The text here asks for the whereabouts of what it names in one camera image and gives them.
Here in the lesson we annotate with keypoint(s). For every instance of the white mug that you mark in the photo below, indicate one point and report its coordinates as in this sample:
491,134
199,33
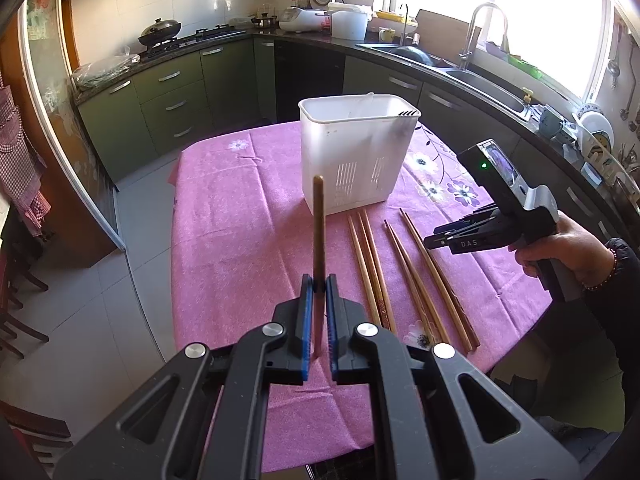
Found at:
386,35

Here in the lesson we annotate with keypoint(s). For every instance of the person's right hand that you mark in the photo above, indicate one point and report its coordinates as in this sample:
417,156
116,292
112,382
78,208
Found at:
575,250

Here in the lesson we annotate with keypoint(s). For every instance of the red checkered apron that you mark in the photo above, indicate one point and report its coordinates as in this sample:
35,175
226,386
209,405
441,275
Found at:
17,160

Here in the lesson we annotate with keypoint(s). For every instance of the white plastic bucket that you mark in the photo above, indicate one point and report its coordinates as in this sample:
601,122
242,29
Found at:
349,22

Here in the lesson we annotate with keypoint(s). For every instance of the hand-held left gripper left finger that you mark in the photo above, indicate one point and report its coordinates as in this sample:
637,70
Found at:
306,330

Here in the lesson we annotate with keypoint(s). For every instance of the clear plastic bag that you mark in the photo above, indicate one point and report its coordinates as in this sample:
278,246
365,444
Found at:
100,72

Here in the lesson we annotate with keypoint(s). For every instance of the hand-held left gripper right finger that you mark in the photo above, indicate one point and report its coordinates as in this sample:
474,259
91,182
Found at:
332,335

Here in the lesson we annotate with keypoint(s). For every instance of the white plate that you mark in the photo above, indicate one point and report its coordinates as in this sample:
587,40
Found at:
597,127

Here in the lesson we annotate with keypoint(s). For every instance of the black wok with lid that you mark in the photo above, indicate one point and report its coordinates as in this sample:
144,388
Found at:
160,30

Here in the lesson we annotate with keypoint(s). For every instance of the yellow container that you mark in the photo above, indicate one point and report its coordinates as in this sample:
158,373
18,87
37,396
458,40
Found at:
392,15

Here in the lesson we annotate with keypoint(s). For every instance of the steel kitchen faucet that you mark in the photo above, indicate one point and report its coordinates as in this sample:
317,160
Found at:
467,40

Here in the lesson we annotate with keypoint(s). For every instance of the pink floral tablecloth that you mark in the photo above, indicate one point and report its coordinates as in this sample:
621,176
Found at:
240,240

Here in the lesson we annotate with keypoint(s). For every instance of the white plastic utensil holder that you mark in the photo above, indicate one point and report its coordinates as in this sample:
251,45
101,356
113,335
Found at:
340,140

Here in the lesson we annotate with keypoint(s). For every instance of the long wooden chopstick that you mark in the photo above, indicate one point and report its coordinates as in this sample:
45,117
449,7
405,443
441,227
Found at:
318,230

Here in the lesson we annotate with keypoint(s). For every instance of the glass sliding door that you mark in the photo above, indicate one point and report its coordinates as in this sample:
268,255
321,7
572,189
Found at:
50,85

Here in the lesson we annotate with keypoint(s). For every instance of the wooden cutting board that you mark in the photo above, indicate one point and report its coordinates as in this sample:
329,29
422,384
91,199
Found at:
440,30

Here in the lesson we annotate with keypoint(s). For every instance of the white rice cooker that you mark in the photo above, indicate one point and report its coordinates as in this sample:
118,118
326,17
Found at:
300,20

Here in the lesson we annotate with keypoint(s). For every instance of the green sink base cabinet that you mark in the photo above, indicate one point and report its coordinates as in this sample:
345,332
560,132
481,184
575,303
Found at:
400,87

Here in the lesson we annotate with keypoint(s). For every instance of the brown wooden chair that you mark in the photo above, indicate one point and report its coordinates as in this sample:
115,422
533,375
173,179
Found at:
35,430

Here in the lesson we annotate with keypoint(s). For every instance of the green tray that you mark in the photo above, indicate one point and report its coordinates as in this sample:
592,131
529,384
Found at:
525,67

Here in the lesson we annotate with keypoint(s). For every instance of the small pot with lid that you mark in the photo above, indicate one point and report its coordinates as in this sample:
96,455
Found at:
263,21

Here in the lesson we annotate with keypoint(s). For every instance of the dark stone countertop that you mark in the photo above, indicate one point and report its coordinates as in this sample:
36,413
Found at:
260,32

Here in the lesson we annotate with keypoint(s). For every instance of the person's right forearm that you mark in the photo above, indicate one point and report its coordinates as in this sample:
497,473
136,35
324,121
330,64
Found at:
620,310

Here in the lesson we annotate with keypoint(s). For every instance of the black built-in appliance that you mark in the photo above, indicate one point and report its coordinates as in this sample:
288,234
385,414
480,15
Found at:
307,80

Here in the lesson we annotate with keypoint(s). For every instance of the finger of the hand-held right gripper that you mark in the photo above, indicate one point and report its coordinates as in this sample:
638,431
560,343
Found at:
470,220
470,245

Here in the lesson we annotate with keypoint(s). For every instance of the kitchen window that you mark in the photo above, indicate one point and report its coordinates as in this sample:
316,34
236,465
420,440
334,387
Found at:
540,10

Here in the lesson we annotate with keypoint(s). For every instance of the steel double sink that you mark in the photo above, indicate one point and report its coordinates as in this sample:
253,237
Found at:
490,90

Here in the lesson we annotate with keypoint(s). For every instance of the green drawer base cabinet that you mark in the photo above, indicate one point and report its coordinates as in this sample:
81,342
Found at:
170,105

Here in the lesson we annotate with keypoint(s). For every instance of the dark wooden chair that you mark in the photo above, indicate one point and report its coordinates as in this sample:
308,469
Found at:
15,285

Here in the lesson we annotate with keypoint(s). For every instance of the dark wok in sink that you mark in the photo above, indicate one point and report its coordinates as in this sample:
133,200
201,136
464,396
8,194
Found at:
415,54

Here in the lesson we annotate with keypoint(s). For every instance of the black gas stove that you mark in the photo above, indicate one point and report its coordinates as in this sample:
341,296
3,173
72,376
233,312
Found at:
200,37

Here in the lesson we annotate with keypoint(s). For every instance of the row of wooden chopsticks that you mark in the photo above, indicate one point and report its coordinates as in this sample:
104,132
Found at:
381,310

